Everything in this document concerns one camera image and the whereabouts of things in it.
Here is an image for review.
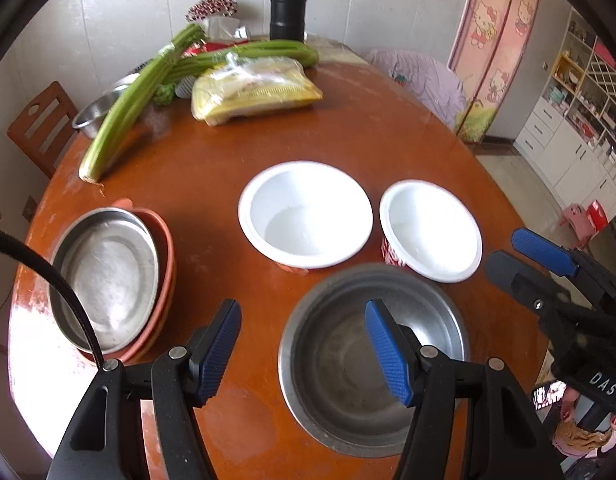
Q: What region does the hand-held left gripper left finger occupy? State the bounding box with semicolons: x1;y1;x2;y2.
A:
46;299;243;480

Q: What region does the red stool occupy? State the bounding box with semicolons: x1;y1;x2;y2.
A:
585;200;610;233

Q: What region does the small steel bowl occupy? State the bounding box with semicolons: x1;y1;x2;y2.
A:
72;74;138;140

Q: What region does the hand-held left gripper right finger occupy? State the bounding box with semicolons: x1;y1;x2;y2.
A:
364;299;566;480

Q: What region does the red white beaded box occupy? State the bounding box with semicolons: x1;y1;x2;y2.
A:
186;0;237;23

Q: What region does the brown wooden chair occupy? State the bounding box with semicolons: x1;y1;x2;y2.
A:
6;81;79;179

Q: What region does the red snack packet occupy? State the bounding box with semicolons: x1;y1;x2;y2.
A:
182;42;226;57

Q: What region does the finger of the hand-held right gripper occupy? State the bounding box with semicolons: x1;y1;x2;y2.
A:
485;251;589;321
511;227;616;306

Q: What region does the black cable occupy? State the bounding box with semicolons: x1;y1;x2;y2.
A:
0;226;104;361

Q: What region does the pink stool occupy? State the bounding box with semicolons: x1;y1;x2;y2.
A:
562;203;591;238

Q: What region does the large steel bowl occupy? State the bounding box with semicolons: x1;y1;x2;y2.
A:
278;262;471;458

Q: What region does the orange plate with ears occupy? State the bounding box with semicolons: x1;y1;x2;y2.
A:
78;198;177;365

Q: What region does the pink cartoon wardrobe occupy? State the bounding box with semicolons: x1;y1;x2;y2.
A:
447;0;545;143

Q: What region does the yellow noodle packet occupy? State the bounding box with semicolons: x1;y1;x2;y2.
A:
190;55;323;127

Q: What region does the round metal pan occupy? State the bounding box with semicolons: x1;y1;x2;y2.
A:
48;208;160;356

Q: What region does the celery bunch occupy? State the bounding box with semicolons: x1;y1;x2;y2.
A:
78;23;206;183
163;40;319;83

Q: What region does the white shelf cabinet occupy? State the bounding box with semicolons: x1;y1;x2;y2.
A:
513;7;616;206

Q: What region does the purple cloth covered chair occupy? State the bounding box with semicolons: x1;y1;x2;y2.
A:
365;49;468;133

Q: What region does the black thermos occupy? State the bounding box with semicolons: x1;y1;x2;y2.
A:
269;0;307;42

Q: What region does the red printed noodle bowl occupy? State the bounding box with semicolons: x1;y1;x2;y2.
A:
238;161;373;275
379;180;484;283

